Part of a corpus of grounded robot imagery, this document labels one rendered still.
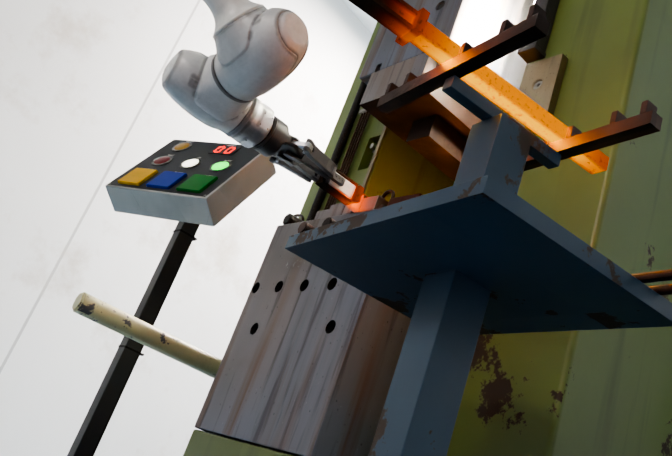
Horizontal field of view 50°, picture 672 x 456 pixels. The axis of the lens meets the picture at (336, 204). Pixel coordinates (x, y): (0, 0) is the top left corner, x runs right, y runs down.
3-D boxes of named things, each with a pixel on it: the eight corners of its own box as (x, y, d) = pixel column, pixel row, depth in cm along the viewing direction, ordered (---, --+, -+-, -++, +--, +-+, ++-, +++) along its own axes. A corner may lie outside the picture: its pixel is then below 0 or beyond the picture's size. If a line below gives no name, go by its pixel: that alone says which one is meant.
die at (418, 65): (418, 84, 155) (431, 49, 158) (358, 105, 170) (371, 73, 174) (532, 184, 175) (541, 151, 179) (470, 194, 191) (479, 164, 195)
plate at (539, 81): (544, 122, 137) (562, 52, 144) (506, 131, 144) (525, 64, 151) (550, 128, 138) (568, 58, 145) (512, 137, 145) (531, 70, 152)
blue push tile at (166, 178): (167, 186, 177) (187, 172, 183) (145, 184, 181) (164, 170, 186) (169, 193, 178) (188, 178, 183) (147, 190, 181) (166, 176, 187)
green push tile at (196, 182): (199, 190, 172) (217, 176, 178) (174, 187, 176) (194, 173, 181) (200, 197, 173) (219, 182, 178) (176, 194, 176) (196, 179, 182)
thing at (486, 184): (482, 192, 67) (488, 174, 67) (284, 248, 100) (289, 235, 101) (679, 326, 78) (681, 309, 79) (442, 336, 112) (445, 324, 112)
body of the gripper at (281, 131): (242, 150, 139) (278, 175, 144) (266, 142, 133) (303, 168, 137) (256, 119, 142) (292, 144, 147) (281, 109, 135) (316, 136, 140)
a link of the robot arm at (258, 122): (241, 128, 129) (266, 146, 132) (260, 88, 133) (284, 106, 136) (216, 138, 136) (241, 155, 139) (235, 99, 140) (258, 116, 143)
